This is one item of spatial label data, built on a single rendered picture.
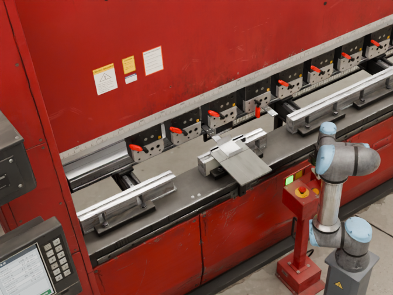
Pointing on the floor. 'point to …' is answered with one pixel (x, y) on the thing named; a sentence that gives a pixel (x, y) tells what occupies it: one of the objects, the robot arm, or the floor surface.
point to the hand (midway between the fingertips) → (320, 178)
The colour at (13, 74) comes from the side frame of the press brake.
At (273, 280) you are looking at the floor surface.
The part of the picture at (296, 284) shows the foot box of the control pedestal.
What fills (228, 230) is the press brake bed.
